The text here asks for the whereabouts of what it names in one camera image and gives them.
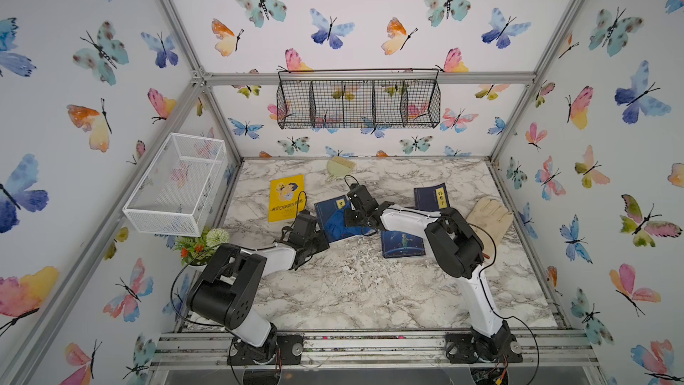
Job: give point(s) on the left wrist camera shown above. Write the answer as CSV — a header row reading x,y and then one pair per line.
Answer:
x,y
306,216

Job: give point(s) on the blue Little Prince book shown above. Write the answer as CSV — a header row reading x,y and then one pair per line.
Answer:
x,y
401,245

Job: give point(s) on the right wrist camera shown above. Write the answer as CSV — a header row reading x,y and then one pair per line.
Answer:
x,y
360,196

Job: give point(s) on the white mesh wall basket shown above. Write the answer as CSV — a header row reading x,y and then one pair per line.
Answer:
x,y
176,192

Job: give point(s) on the black wire wall basket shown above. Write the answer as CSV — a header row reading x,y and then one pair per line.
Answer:
x,y
358,99

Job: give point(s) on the dark blue horse-cover book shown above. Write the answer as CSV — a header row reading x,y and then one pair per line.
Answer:
x,y
432,198

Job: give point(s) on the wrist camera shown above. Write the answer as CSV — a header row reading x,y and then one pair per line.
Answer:
x,y
360,196
306,216

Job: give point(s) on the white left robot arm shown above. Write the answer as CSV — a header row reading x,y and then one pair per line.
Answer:
x,y
228,285

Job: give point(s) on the blue cloth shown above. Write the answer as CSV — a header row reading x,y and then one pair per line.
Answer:
x,y
335,227

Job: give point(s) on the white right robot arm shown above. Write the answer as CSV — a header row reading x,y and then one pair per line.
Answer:
x,y
459,253

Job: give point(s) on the dark blue Chinese book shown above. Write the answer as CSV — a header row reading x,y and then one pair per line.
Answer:
x,y
324,209

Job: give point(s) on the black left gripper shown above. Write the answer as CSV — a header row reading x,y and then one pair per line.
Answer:
x,y
324,245

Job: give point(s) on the potted flower plant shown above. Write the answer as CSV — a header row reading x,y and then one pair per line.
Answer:
x,y
198,251

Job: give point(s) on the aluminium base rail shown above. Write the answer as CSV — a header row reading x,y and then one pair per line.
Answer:
x,y
373,349

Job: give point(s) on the yellow illustrated book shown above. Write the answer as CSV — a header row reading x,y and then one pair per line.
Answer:
x,y
284,201

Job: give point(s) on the green scrub brush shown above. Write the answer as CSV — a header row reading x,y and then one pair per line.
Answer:
x,y
339,167

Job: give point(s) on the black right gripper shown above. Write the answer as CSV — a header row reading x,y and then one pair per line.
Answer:
x,y
347,223

